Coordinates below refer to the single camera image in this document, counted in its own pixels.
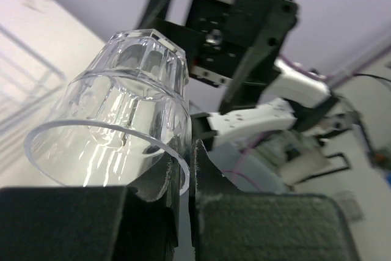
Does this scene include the white wire dish rack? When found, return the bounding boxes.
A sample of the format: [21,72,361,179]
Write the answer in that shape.
[0,25,67,139]

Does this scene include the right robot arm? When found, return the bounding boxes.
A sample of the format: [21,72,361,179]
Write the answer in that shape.
[139,0,338,150]

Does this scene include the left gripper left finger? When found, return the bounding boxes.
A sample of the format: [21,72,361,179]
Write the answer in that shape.
[1,153,180,260]

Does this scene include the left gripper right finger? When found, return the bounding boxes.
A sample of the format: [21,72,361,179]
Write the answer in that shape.
[189,139,360,261]

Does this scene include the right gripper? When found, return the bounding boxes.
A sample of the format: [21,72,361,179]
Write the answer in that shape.
[136,0,298,114]

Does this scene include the clear glass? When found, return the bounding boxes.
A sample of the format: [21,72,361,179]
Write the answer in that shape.
[24,29,191,193]

